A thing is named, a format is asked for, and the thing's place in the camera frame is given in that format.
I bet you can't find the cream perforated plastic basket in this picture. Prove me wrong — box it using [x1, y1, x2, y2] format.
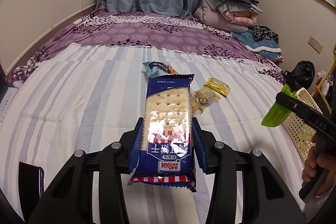
[282, 88, 322, 162]

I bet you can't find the green snack packet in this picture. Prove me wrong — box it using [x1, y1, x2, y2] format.
[261, 84, 297, 127]

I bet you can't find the small yellow snack packet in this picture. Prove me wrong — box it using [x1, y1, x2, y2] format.
[204, 77, 231, 97]

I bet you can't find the clear biscuit packet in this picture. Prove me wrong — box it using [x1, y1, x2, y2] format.
[191, 86, 221, 115]

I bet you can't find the blue soda cracker pack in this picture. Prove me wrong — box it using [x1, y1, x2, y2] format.
[128, 74, 196, 192]

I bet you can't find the light blue snack bag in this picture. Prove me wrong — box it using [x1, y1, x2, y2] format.
[143, 61, 178, 79]

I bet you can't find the right hand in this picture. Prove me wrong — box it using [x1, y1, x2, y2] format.
[302, 146, 336, 196]

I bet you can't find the wooden bamboo shelf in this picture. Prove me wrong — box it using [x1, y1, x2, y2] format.
[311, 46, 335, 114]

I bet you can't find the black handbag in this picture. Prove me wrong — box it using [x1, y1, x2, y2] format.
[284, 61, 315, 92]

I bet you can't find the teal blue blanket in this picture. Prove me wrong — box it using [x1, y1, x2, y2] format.
[230, 32, 283, 62]

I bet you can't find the black white patterned cloth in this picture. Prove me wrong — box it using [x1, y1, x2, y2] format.
[249, 25, 278, 44]

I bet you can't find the pink folded quilt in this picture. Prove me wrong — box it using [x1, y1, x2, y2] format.
[222, 10, 259, 27]

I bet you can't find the mauve pillow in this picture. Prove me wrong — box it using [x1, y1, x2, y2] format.
[194, 0, 248, 34]

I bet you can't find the purple floral bedspread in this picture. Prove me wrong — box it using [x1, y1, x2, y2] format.
[5, 10, 284, 87]

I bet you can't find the wall socket panel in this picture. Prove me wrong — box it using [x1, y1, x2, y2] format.
[308, 36, 323, 53]

